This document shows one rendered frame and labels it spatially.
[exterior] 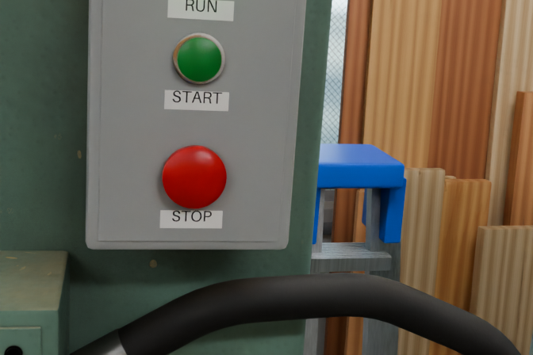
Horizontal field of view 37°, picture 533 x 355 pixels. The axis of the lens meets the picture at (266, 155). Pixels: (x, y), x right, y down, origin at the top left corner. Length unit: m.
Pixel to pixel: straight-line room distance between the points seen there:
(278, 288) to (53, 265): 0.12
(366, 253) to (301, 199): 0.95
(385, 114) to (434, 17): 0.26
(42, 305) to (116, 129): 0.09
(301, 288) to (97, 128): 0.14
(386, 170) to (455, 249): 0.66
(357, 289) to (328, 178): 0.88
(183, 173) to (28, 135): 0.11
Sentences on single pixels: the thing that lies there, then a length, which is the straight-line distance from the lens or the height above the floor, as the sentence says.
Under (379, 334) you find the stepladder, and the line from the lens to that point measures 1.47.
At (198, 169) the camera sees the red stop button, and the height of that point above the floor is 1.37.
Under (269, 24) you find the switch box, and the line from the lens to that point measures 0.37.
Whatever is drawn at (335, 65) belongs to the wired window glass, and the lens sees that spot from 2.11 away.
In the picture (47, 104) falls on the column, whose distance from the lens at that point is 0.43.
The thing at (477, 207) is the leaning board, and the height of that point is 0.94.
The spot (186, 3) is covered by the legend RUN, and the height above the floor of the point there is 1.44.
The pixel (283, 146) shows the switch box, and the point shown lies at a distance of 0.38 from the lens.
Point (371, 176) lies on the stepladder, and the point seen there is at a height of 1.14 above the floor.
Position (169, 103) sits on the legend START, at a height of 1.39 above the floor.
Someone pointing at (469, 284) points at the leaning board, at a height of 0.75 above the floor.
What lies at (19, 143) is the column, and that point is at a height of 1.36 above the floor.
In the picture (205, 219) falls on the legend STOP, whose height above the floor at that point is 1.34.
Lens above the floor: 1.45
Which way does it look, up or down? 13 degrees down
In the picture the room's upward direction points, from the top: 4 degrees clockwise
